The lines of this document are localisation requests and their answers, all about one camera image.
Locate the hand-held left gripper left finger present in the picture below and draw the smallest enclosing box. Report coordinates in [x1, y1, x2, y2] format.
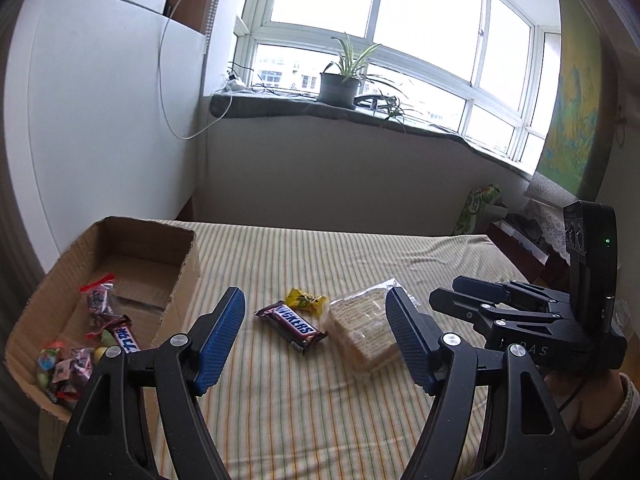
[52, 286, 247, 480]

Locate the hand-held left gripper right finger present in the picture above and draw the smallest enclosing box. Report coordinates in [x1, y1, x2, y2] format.
[386, 286, 581, 480]

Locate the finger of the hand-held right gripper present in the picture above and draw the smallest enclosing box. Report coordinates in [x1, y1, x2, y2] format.
[452, 276, 571, 313]
[429, 288, 558, 336]

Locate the sandwich bread packet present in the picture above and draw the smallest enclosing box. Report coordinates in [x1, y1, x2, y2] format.
[325, 276, 426, 373]

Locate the brown chocolate bar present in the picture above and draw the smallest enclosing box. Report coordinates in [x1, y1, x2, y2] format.
[255, 301, 328, 356]

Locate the dark chocolate bar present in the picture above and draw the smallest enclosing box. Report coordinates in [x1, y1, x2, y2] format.
[112, 325, 145, 355]

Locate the yellow candy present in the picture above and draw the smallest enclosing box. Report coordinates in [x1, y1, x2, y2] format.
[285, 287, 328, 317]

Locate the red-edged clear snack packet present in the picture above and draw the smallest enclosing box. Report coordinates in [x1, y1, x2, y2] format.
[85, 313, 133, 341]
[80, 274, 118, 317]
[45, 385, 83, 411]

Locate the cardboard box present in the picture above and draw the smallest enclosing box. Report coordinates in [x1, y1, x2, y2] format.
[2, 216, 202, 461]

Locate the pink snack packet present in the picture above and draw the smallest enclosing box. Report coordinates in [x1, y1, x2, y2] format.
[67, 347, 96, 383]

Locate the colourful candy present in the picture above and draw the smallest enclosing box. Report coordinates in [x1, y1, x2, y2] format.
[37, 341, 68, 366]

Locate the green candy packet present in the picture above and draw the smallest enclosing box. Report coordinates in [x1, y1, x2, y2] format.
[35, 360, 56, 391]

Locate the person's right forearm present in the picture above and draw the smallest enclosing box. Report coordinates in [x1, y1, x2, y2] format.
[542, 367, 640, 466]

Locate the brown bedside cabinet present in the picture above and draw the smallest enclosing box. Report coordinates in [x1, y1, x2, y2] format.
[487, 210, 566, 281]

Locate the green printed bag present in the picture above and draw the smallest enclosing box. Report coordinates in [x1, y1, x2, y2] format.
[452, 184, 506, 236]

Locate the white lace cloth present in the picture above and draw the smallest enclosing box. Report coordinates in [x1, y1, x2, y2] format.
[525, 170, 576, 261]

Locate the striped bed sheet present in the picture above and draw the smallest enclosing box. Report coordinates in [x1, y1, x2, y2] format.
[37, 220, 531, 480]

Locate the small spider plant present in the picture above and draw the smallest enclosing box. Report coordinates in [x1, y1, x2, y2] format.
[360, 87, 426, 133]

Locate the potted plant dark pot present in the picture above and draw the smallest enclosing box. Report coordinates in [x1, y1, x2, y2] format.
[317, 32, 401, 108]

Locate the white wardrobe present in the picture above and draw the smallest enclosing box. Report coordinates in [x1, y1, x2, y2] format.
[2, 0, 208, 271]

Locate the white framed window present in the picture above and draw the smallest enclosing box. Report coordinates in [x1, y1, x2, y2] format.
[235, 0, 561, 171]

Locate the wall poster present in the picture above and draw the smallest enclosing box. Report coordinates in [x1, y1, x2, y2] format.
[537, 0, 608, 198]

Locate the black cable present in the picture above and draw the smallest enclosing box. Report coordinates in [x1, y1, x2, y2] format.
[250, 82, 321, 98]

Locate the white cable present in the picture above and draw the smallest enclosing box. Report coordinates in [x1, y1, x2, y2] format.
[157, 0, 233, 141]

